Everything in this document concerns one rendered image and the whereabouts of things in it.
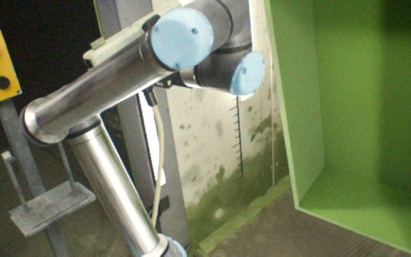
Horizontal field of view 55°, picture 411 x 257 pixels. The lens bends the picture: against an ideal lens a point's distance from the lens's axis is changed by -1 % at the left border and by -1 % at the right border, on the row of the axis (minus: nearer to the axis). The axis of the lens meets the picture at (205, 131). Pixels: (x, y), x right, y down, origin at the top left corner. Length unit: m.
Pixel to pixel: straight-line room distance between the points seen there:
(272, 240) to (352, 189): 0.63
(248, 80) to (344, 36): 1.08
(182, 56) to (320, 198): 1.65
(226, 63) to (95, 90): 0.26
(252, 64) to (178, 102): 1.24
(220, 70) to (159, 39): 0.18
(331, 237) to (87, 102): 2.03
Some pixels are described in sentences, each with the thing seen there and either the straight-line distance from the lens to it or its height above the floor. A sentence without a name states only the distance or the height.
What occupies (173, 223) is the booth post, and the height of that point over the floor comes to 0.35.
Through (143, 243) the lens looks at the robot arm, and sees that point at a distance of 1.29.
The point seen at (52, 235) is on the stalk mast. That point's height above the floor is 0.55.
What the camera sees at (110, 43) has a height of 1.60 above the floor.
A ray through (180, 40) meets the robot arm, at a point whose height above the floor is 1.68.
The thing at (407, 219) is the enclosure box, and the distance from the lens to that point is 2.13.
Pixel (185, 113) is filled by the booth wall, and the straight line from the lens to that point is 2.05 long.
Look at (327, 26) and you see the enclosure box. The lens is 1.84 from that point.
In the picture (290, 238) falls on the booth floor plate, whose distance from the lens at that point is 2.59.
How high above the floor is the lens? 1.85
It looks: 29 degrees down
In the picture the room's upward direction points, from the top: 7 degrees counter-clockwise
